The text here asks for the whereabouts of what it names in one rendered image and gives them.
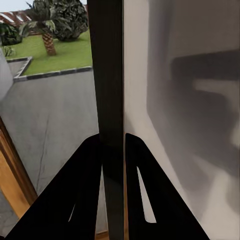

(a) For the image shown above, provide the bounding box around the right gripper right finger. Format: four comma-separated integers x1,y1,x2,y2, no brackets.
125,133,210,240

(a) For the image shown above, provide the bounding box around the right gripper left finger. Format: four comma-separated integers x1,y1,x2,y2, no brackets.
4,134,102,240

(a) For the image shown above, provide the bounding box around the poster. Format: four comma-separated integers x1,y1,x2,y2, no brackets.
87,0,125,240

